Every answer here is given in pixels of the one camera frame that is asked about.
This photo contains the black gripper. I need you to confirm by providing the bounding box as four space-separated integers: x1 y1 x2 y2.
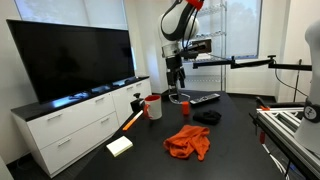
165 55 187 101

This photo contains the small orange cylinder object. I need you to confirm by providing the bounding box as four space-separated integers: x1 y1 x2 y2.
181 100 191 117

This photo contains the white mug with red interior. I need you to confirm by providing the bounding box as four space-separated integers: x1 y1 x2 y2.
143 94 164 121

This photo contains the black crumpled cloth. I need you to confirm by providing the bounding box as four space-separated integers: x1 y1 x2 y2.
192 109 223 127

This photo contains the orange and white marker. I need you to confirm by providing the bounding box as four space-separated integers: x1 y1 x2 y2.
121 109 145 132

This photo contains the orange crumpled cloth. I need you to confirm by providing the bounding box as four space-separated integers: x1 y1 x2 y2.
163 124 211 162

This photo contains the white sticky note pad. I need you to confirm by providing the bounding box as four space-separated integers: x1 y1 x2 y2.
105 135 134 158

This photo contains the narrow bright window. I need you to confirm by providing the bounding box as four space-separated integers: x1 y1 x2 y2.
225 0 263 60

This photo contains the white cabinet with black top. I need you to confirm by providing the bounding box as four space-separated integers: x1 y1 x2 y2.
10 75 153 179

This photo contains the large black flat television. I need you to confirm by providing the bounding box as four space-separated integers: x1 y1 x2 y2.
6 19 136 105

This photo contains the thin black pole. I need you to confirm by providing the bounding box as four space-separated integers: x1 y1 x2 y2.
292 58 303 103

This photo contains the window with roller blind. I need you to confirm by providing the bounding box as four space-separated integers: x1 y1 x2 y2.
14 0 129 31

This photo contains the white conical stand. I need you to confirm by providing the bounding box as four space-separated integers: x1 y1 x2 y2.
294 19 320 155

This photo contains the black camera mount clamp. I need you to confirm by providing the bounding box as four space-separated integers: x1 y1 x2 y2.
129 92 146 114

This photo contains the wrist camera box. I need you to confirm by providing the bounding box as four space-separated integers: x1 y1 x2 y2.
190 38 213 55

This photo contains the red strap on arm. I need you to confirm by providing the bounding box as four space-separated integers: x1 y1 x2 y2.
185 0 205 12

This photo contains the black hanging cable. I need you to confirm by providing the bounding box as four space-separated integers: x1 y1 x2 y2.
274 65 310 98

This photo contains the aluminium extrusion frame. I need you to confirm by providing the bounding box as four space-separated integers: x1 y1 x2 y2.
249 105 320 180

